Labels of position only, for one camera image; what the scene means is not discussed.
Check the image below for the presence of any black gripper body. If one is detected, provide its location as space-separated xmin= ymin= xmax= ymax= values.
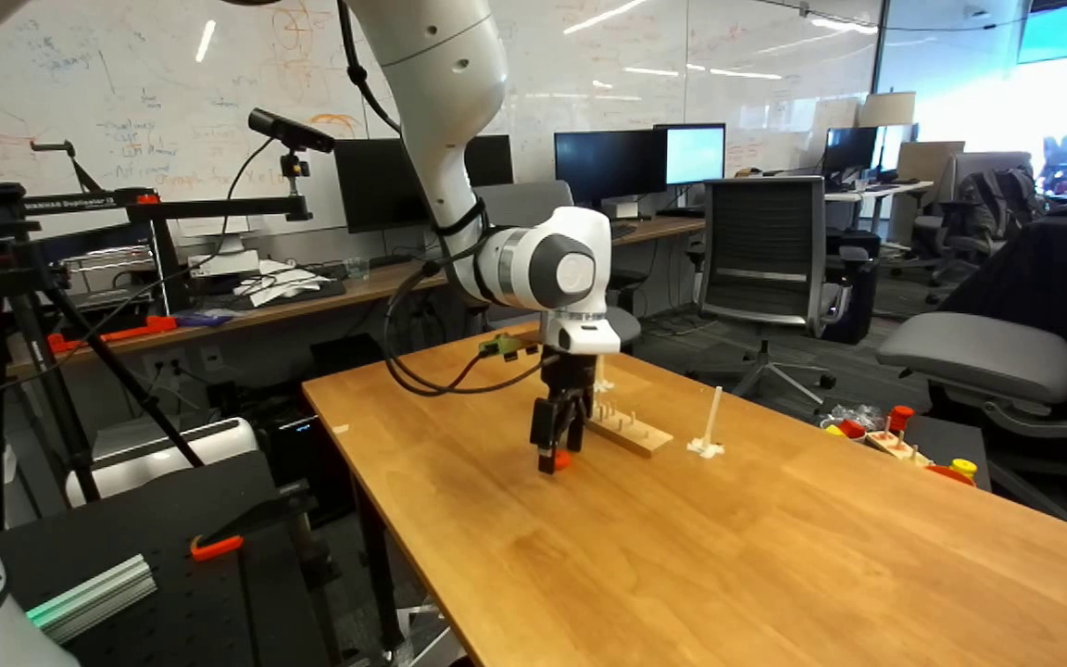
xmin=541 ymin=348 xmax=598 ymax=416

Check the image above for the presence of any orange ring disc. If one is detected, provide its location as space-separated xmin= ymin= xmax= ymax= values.
xmin=554 ymin=451 xmax=575 ymax=476

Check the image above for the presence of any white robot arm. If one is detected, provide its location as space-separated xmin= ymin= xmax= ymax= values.
xmin=342 ymin=0 xmax=623 ymax=476

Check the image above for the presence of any wooden peg board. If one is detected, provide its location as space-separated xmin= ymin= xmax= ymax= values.
xmin=589 ymin=406 xmax=670 ymax=458

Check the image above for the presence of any white peg stand far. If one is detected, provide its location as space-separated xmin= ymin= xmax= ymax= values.
xmin=686 ymin=386 xmax=728 ymax=459

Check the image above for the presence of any black mesh office chair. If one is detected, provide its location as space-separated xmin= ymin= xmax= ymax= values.
xmin=696 ymin=173 xmax=829 ymax=407

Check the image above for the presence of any black computer monitor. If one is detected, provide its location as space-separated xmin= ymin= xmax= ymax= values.
xmin=554 ymin=129 xmax=655 ymax=208

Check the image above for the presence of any computer monitor lit screen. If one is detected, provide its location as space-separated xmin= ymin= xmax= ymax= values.
xmin=664 ymin=125 xmax=728 ymax=186

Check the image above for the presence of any black cart with clamp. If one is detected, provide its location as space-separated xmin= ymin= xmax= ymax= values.
xmin=0 ymin=458 xmax=331 ymax=667

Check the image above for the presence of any grey office chair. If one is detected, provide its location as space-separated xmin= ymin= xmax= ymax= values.
xmin=880 ymin=307 xmax=1067 ymax=480

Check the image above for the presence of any long wooden desk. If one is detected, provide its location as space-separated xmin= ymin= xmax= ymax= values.
xmin=42 ymin=217 xmax=703 ymax=362

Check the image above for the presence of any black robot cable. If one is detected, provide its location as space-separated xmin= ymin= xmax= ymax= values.
xmin=377 ymin=265 xmax=547 ymax=402

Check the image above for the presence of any black camera tripod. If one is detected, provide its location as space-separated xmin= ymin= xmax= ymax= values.
xmin=0 ymin=182 xmax=304 ymax=503

